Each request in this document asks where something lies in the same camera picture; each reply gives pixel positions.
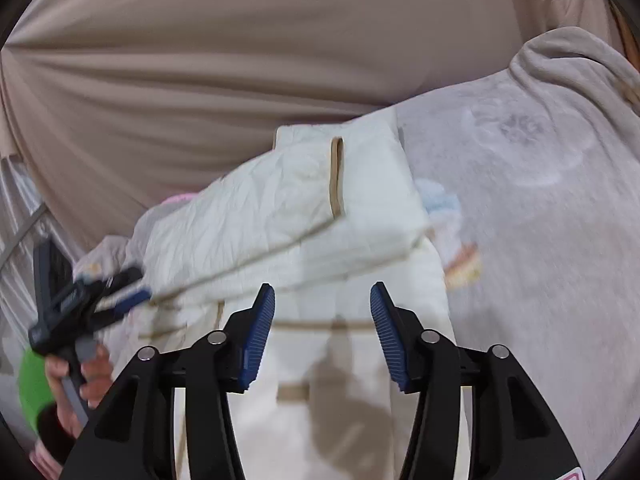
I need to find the white quilted jacket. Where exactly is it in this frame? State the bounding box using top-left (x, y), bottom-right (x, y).
top-left (75, 107), bottom-right (472, 480)

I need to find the beige curtain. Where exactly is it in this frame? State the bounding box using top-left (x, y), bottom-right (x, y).
top-left (0, 0), bottom-right (626, 258)

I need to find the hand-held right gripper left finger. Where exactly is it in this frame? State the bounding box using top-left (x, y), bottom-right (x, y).
top-left (60, 283), bottom-right (277, 480)

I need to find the green object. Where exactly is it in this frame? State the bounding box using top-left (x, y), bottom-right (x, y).
top-left (18, 349), bottom-right (57, 435)

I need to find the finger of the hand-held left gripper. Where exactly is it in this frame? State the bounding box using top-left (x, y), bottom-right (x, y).
top-left (98, 266), bottom-right (144, 297)
top-left (93, 284), bottom-right (152, 322)

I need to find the person's left hand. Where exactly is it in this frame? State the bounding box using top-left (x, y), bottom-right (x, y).
top-left (44, 344), bottom-right (114, 442)

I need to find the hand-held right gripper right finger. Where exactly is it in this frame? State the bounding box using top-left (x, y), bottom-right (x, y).
top-left (369, 281), bottom-right (587, 480)

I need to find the grey printed blanket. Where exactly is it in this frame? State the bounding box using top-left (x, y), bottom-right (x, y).
top-left (75, 25), bottom-right (640, 480)

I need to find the person's left forearm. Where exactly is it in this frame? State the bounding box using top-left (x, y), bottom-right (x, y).
top-left (29, 405), bottom-right (77, 476)

